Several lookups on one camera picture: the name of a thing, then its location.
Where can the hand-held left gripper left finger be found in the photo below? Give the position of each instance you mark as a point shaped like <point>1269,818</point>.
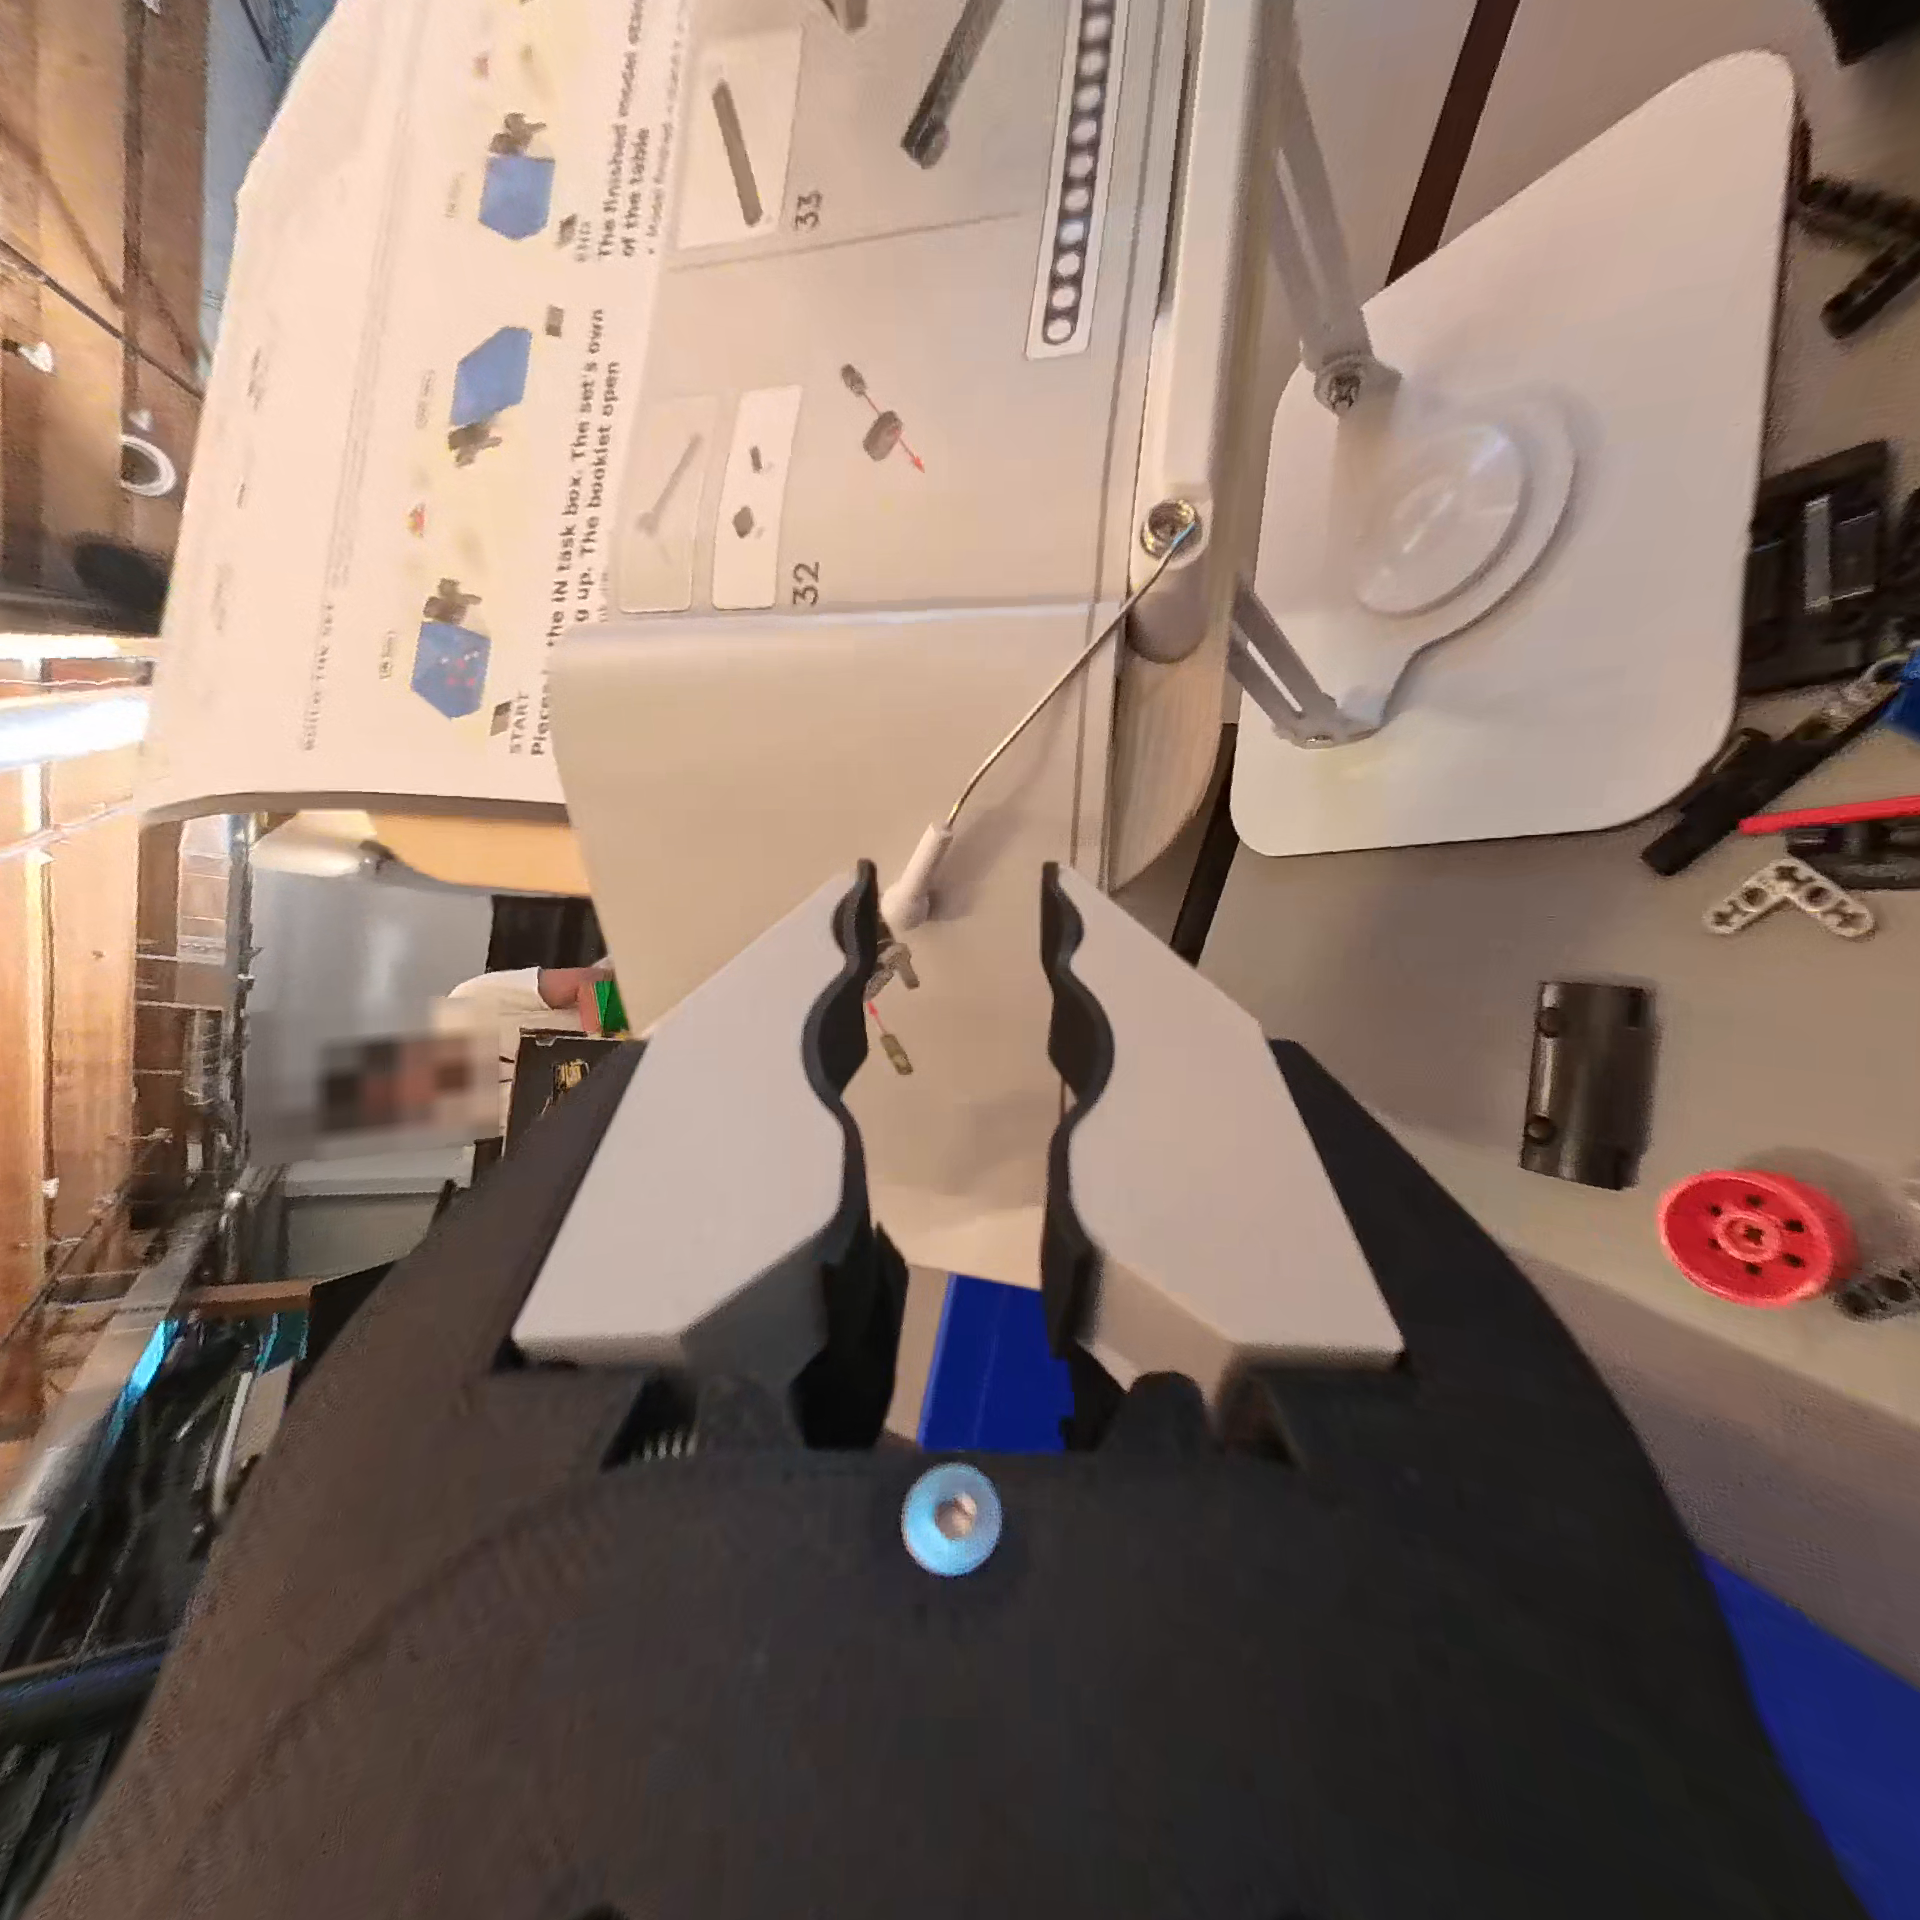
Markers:
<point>691,1200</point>

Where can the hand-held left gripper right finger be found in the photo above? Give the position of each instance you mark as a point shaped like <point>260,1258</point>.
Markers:
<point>1214,1200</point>

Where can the grey desk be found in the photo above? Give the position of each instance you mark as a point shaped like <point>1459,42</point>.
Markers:
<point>1425,930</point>

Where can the printed task sheet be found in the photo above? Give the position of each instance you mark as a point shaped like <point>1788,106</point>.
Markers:
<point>345,450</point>

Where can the red wheel rim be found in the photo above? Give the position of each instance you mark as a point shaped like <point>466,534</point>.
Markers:
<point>1755,1238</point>

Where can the grey thin angled liftarm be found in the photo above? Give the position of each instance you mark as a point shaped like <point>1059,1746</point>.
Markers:
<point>1793,897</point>

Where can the white booklet stand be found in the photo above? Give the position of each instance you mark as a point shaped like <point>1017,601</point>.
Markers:
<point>1574,628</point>

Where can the red axle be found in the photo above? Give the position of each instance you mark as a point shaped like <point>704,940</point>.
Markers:
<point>1829,818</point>

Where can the black pin connector block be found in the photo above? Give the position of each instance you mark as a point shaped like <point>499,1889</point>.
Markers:
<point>1875,859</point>

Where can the open instruction booklet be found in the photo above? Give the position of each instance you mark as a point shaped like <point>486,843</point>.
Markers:
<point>930,450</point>

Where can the blue storage bin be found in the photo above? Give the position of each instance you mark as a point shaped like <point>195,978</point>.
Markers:
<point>1829,1724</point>

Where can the blue fairing panel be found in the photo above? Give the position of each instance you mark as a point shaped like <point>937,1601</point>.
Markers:
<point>1901,691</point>

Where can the black angled beam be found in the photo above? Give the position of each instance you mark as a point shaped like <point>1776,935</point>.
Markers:
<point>1861,255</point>

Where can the black rectangular frame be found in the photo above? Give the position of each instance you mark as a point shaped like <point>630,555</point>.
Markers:
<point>1816,570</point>

